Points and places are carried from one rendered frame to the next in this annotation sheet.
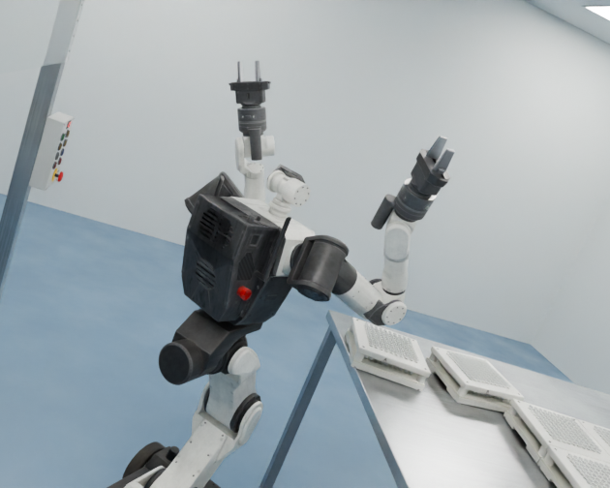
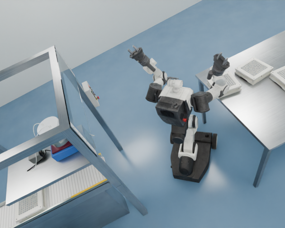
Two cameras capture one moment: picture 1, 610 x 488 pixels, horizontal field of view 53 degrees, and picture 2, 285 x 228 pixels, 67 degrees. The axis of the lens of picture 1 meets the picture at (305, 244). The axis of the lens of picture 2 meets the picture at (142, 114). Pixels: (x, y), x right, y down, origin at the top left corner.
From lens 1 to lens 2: 100 cm
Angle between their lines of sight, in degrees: 35
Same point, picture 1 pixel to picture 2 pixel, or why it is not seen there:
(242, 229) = (176, 113)
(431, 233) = not seen: outside the picture
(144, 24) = not seen: outside the picture
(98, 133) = (67, 36)
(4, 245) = (102, 121)
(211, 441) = (190, 132)
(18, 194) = (94, 111)
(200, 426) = not seen: hidden behind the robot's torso
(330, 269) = (206, 103)
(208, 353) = (184, 133)
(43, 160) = (92, 100)
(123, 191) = (89, 45)
